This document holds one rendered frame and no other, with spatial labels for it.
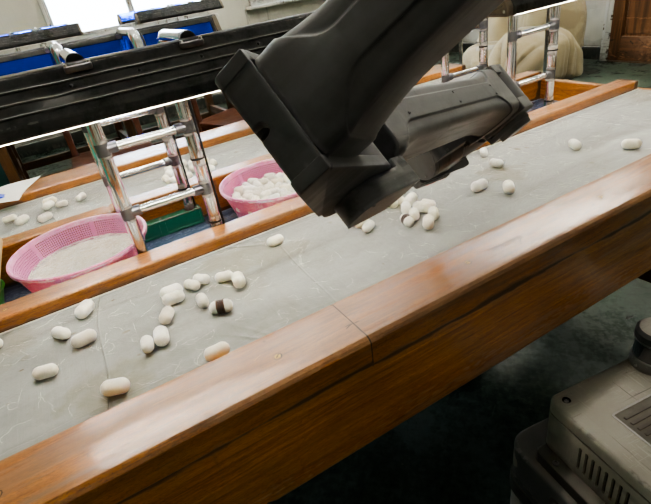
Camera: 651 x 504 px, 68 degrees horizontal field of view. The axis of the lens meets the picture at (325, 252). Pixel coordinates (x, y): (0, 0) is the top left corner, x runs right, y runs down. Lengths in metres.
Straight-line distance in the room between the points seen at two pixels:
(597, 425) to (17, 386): 0.87
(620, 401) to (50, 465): 0.84
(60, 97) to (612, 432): 0.93
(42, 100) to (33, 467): 0.42
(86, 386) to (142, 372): 0.07
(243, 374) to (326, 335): 0.11
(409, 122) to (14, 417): 0.60
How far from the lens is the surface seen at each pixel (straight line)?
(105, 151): 0.91
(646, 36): 5.61
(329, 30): 0.24
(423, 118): 0.41
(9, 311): 0.95
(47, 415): 0.73
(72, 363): 0.79
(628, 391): 1.00
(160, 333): 0.73
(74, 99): 0.71
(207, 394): 0.60
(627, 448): 0.92
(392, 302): 0.67
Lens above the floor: 1.16
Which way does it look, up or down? 30 degrees down
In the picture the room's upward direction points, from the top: 10 degrees counter-clockwise
